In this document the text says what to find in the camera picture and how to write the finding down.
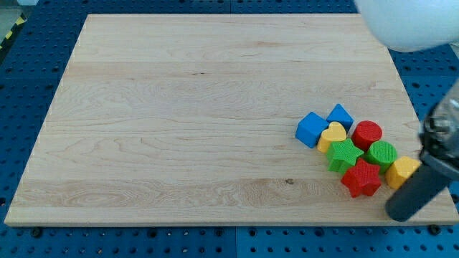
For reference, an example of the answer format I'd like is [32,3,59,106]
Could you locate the blue triangular block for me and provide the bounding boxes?
[326,104,354,133]

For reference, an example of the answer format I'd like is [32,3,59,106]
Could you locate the red star block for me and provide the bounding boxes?
[341,158,382,198]

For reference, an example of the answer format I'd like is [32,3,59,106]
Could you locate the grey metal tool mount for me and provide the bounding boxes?
[420,80,458,181]

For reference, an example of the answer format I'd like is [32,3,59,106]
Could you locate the blue cube block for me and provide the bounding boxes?
[295,112,329,148]

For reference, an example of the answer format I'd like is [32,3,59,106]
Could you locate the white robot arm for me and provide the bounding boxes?
[355,0,458,222]

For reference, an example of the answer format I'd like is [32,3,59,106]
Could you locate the yellow hexagon block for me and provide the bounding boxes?
[385,156,421,189]

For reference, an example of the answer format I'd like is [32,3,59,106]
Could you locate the wooden board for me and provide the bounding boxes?
[4,13,459,228]

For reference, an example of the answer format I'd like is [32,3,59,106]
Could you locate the dark cylindrical pusher tip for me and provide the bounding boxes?
[385,163,451,222]

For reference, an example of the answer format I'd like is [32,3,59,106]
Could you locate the green star block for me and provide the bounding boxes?
[326,138,364,174]

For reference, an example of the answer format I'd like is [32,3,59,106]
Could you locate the green cylinder block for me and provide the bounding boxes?
[364,140,398,175]

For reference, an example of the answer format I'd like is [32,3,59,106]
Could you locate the yellow heart block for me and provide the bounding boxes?
[316,121,347,153]

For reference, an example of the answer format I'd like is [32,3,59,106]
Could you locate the red cylinder block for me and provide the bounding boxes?
[351,120,383,152]

